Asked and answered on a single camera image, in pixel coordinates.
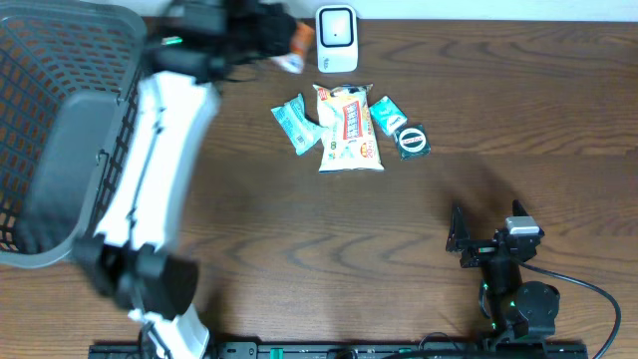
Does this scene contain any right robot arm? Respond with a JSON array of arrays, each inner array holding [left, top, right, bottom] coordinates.
[[446, 200, 560, 350]]

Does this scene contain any dark green Zam-Buk box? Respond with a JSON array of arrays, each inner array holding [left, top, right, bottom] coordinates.
[[393, 124, 431, 161]]

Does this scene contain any white barcode scanner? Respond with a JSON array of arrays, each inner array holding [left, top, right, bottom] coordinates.
[[315, 5, 359, 73]]

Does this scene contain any orange tissue pack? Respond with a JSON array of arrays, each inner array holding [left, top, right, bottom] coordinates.
[[270, 22, 315, 74]]

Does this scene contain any yellow snack bag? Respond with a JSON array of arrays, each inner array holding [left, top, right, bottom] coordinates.
[[313, 84, 384, 173]]

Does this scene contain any teal tissue pack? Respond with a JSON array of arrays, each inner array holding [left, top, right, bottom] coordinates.
[[370, 96, 408, 136]]

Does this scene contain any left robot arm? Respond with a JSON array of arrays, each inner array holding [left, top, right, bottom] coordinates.
[[73, 1, 297, 358]]

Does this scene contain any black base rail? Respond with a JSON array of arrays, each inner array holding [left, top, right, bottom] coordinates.
[[88, 339, 590, 359]]

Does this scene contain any grey plastic shopping basket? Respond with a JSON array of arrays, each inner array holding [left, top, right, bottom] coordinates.
[[1, 0, 147, 268]]

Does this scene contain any light green wipes packet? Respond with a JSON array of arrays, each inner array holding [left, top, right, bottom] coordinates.
[[271, 94, 326, 156]]

